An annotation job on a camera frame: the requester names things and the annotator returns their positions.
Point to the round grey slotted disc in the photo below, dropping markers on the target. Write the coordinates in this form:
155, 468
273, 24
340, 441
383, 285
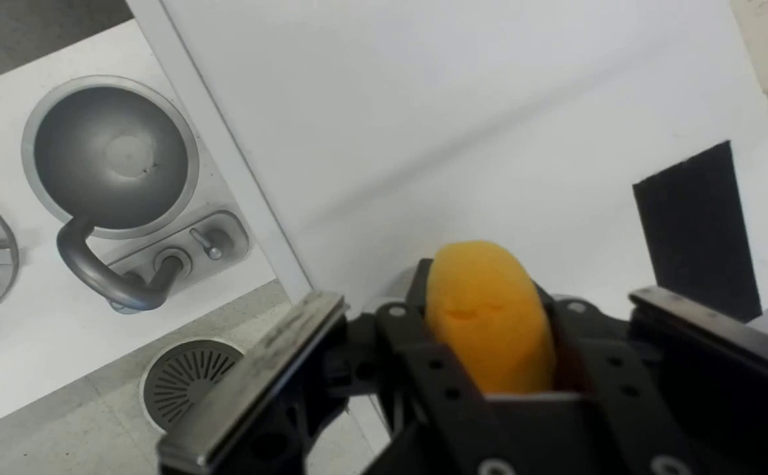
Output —
188, 384

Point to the grey toy faucet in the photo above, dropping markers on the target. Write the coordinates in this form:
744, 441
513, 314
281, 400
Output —
94, 272

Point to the metallic gripper left finger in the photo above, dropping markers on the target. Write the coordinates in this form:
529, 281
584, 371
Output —
253, 385

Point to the metallic gripper right finger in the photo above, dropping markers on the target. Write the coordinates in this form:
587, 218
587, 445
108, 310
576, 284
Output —
716, 334

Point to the white toy kitchen unit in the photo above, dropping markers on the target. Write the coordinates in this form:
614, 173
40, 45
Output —
453, 133

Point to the black square patch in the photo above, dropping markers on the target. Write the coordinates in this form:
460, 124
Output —
701, 232

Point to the grey toy sink bowl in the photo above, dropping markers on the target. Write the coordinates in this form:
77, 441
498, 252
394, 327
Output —
110, 153

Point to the yellow foam ball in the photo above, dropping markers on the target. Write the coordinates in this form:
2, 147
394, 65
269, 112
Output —
489, 318

